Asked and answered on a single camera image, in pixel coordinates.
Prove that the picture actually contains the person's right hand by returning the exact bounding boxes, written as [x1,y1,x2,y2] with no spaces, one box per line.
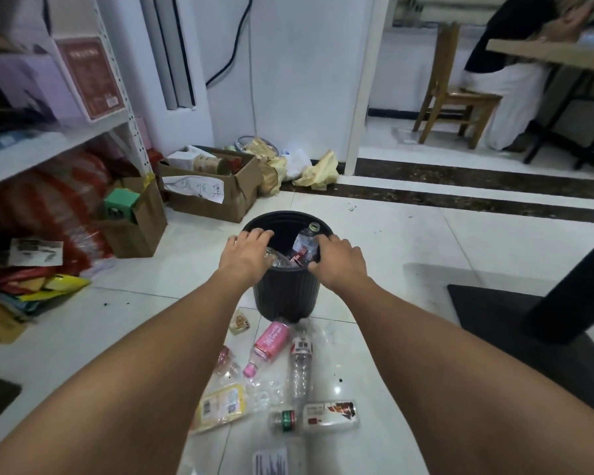
[307,234,370,295]

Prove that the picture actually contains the person's left hand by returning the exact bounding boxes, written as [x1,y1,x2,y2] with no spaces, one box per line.
[218,229,276,288]

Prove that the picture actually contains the black plastic waste bin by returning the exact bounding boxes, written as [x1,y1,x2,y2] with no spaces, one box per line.
[241,210,335,325]

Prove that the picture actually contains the person's left forearm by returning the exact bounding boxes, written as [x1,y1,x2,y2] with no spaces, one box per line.
[0,272,258,475]

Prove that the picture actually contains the person's right forearm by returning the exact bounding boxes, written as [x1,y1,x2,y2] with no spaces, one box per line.
[334,279,594,475]

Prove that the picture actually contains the crumpled clear plastic bottle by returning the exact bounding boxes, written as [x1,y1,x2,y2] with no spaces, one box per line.
[264,247,294,269]

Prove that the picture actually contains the open cardboard box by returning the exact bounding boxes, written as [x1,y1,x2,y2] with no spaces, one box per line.
[157,145,263,223]

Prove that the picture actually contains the crumpled tan paper bag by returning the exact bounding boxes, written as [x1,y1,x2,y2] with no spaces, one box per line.
[242,138,289,198]

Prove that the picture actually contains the white handwritten paper sheet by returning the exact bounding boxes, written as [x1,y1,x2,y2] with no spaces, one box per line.
[162,175,226,205]

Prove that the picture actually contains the white plastic bag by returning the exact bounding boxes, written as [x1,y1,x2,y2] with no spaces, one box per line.
[279,147,313,183]

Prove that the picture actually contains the small printed wrapper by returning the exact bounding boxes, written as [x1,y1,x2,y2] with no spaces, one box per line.
[228,308,252,336]

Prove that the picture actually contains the pink label plastic bottle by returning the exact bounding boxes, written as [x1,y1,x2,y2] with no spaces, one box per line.
[243,321,291,379]

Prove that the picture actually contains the yellow plastic bag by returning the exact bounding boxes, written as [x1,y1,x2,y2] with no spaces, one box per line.
[291,150,340,191]

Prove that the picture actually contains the tall clear bottle red label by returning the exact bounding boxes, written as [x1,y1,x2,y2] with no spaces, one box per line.
[287,323,314,407]

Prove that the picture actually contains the brown paper bag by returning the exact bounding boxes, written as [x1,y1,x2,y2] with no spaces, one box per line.
[98,175,168,260]

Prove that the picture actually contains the small clear plastic bottle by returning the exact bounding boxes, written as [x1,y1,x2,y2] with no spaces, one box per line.
[212,345,241,380]

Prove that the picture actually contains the green small box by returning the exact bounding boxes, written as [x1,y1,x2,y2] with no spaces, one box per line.
[103,188,141,224]

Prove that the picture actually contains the green red cap bottle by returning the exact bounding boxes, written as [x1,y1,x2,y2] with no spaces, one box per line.
[268,400,361,436]

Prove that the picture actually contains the yellow label flattened bottle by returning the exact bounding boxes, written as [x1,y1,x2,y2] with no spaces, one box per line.
[188,383,251,436]

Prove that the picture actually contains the red white woven sack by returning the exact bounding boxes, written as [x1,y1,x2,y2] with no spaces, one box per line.
[0,148,116,278]

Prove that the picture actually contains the wooden chair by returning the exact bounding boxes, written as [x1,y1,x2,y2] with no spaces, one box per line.
[412,21,504,150]

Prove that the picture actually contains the white printed card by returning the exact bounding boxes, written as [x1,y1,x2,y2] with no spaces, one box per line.
[7,237,64,268]

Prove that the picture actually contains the white metal shelf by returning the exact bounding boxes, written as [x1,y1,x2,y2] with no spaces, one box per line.
[0,0,154,193]

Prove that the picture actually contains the white box red panel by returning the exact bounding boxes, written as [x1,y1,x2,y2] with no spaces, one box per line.
[46,0,127,123]

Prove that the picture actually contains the pile of yellow snack packets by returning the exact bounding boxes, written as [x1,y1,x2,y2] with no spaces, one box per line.
[0,272,93,348]

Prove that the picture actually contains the pale purple box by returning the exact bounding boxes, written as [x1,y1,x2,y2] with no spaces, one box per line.
[0,53,82,130]

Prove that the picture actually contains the wooden table black legs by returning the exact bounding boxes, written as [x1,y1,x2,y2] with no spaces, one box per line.
[485,38,594,167]

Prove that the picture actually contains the black cable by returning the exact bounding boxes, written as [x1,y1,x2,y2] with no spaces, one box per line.
[205,0,254,89]

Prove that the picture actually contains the white wall panel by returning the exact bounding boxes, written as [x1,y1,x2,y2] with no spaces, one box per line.
[139,0,198,112]

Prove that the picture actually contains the black table pedestal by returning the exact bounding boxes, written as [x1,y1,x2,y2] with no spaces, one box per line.
[447,226,594,412]

